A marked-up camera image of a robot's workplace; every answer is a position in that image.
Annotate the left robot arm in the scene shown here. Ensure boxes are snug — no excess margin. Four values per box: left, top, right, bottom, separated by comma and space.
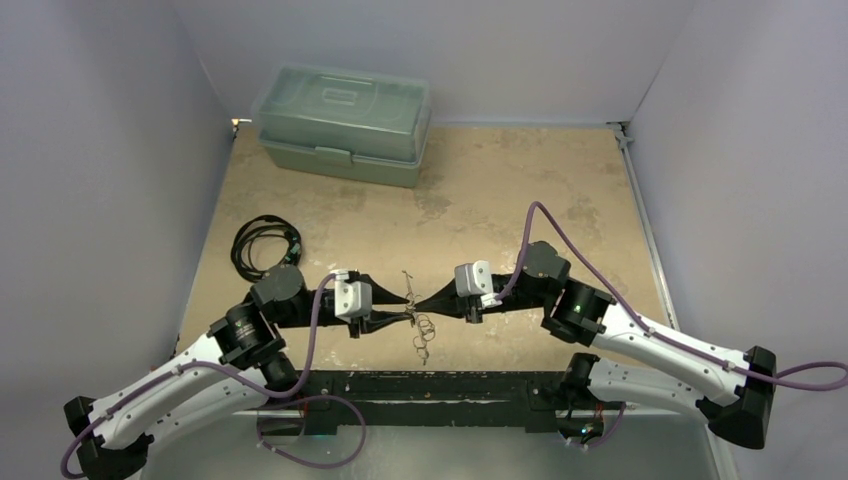
60, 265, 406, 479

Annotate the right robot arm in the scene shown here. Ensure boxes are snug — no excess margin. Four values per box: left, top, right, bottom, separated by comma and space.
410, 241, 776, 450

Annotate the green plastic toolbox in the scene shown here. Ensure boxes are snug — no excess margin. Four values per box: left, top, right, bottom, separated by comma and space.
252, 64, 432, 188

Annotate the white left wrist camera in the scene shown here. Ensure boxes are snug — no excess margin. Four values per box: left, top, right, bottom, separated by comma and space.
331, 269, 373, 324

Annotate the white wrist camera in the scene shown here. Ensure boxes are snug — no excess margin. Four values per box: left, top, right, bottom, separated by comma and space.
454, 260, 502, 309
331, 269, 373, 324

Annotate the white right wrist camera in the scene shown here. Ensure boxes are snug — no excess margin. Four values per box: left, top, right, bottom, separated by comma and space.
454, 260, 502, 309

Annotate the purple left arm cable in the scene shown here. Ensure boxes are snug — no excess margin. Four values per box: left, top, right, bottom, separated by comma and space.
59, 272, 368, 480

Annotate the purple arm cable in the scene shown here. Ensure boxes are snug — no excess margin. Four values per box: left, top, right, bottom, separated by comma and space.
495, 201, 848, 452
59, 272, 368, 480

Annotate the coiled black cable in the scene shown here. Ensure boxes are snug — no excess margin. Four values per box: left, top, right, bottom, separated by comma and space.
230, 214, 303, 283

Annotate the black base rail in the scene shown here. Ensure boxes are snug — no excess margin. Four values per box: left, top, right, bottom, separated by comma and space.
234, 369, 631, 437

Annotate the aluminium frame rail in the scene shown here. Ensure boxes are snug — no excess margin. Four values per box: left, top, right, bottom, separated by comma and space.
605, 122, 739, 480

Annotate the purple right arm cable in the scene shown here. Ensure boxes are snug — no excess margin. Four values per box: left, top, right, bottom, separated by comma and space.
495, 201, 848, 452

